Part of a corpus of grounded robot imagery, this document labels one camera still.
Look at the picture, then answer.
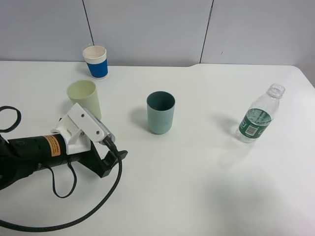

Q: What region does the pale yellow plastic cup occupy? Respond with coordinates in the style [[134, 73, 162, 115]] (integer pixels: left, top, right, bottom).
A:
[[66, 80, 102, 120]]

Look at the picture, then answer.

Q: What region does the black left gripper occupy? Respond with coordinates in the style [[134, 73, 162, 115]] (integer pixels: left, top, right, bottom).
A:
[[8, 134, 116, 177]]

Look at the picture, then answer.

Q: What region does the teal plastic cup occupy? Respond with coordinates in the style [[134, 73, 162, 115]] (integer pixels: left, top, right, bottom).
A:
[[147, 91, 176, 135]]

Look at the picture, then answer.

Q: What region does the black left camera cable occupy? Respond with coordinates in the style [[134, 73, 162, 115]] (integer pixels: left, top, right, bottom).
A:
[[0, 136, 124, 233]]

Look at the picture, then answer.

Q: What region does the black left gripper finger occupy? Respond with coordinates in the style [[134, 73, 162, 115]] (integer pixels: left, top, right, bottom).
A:
[[102, 150, 128, 166]]

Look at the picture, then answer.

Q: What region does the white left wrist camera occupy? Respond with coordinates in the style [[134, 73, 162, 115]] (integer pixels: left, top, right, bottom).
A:
[[51, 103, 115, 155]]

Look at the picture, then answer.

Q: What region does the blue white paper cup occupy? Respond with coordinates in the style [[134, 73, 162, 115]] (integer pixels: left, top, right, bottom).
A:
[[82, 45, 108, 79]]

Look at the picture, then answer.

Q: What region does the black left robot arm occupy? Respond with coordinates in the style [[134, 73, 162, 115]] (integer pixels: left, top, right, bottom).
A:
[[0, 104, 127, 189]]

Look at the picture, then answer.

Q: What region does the clear bottle green label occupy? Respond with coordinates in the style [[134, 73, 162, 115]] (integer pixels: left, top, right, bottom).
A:
[[236, 84, 285, 143]]

